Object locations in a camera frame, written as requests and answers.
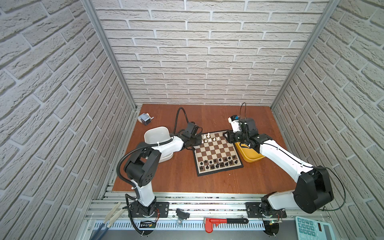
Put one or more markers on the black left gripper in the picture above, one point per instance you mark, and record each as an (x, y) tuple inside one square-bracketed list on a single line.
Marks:
[(199, 139)]

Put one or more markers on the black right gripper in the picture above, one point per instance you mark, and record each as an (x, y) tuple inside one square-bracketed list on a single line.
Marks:
[(230, 136)]

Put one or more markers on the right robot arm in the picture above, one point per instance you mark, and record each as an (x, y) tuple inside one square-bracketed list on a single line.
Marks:
[(313, 186)]

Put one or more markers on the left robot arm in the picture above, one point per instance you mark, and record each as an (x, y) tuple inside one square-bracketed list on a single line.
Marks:
[(138, 167)]

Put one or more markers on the folding chess board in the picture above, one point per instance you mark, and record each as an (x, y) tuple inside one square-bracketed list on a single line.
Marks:
[(215, 154)]

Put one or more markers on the yellow plastic bin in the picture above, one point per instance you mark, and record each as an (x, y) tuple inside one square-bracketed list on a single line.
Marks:
[(249, 155)]

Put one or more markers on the white plastic bin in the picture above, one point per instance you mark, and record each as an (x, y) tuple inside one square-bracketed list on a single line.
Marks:
[(159, 134)]

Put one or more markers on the grey pencil sharpener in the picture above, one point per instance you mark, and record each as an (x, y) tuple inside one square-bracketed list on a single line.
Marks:
[(145, 119)]

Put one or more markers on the teal calculator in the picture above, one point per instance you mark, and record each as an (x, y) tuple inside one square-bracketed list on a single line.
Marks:
[(308, 229)]

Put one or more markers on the small black bracket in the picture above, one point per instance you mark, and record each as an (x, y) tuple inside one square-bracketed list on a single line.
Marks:
[(182, 215)]

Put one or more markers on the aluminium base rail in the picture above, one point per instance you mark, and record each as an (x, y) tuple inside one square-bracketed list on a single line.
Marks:
[(110, 212)]

